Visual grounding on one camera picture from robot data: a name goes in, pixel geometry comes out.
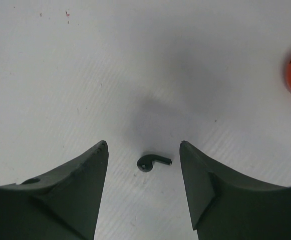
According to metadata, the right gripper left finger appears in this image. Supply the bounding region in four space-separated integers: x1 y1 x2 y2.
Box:
0 140 109 240

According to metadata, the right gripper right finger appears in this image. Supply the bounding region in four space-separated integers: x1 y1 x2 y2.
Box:
179 141 291 240

